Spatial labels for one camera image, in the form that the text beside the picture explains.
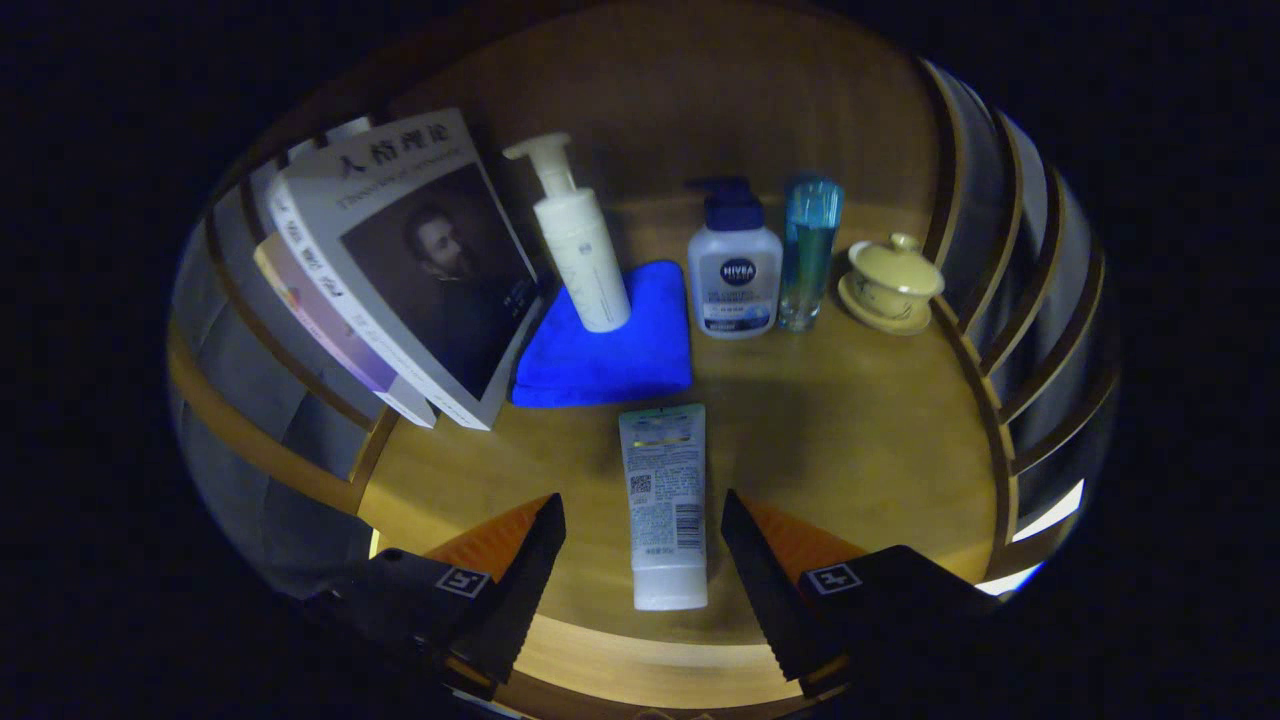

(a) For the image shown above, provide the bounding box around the brown wooden cabinet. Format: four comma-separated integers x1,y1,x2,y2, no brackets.
165,0,1121,716

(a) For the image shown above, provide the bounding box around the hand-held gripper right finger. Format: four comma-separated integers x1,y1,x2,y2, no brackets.
720,489,1001,699

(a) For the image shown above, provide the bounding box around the wooden drawer with black knob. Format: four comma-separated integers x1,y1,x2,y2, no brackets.
490,670,811,716

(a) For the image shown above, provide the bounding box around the teal slim bottle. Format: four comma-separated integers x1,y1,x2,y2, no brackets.
778,176,844,332

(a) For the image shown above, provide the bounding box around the purple paperback book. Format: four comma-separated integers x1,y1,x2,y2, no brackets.
253,232,438,429

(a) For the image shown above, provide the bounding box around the yellow saucer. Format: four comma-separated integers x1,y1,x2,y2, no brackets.
838,272,933,336

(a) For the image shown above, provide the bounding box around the yellow lidded tea cup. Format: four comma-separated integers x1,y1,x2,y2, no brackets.
848,233,945,321

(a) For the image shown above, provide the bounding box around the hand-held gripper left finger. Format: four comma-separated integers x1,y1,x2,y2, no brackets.
300,493,567,691

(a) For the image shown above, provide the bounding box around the white grey side cabinet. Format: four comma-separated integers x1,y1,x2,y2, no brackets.
985,480,1086,596

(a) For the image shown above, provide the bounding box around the white bottle with blue cap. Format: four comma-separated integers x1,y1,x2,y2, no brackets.
686,177,784,340

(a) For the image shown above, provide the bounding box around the wooden countertop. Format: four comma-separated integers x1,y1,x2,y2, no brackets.
355,195,1011,683

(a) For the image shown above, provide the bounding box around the white facial cleanser tube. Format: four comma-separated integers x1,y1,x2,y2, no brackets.
618,403,709,611

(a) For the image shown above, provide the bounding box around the cream pump bottle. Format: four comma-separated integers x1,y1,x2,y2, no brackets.
502,133,632,334

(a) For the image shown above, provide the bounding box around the blue folded cloth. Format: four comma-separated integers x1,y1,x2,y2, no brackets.
512,260,694,409

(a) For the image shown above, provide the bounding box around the white book with portrait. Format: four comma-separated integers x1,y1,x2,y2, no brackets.
265,108,546,431

